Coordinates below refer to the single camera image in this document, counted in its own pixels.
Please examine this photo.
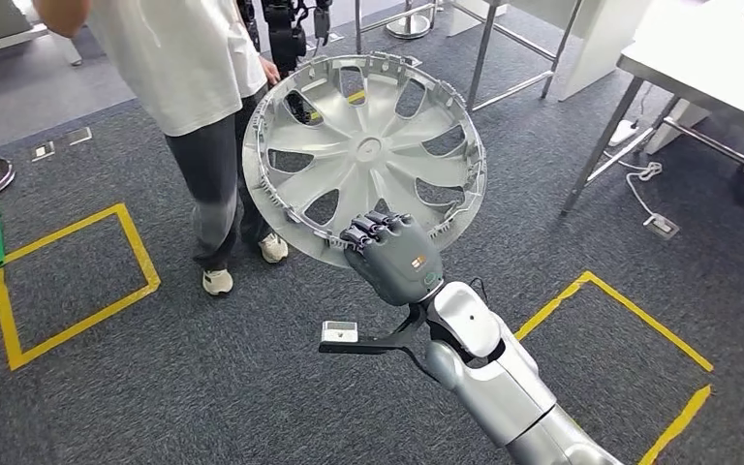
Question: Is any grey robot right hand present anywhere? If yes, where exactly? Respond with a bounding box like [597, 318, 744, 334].
[339, 210, 446, 308]

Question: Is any silver plastic wheel cover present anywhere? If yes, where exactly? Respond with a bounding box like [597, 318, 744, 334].
[241, 52, 489, 270]

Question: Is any chrome round stool base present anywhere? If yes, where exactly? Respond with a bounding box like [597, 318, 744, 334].
[385, 11, 436, 41]

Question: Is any black robot device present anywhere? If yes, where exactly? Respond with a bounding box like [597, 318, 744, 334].
[235, 0, 336, 78]

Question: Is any yellow floor tape square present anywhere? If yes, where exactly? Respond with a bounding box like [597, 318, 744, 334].
[512, 269, 715, 465]

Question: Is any person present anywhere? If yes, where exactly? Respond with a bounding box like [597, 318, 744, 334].
[31, 0, 291, 297]

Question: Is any black camera bracket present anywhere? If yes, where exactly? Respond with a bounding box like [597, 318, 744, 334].
[318, 303, 430, 357]

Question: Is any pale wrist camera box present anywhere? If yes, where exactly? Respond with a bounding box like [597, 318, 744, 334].
[320, 320, 359, 345]

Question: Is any white cable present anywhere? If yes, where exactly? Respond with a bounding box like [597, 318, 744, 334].
[603, 148, 667, 223]

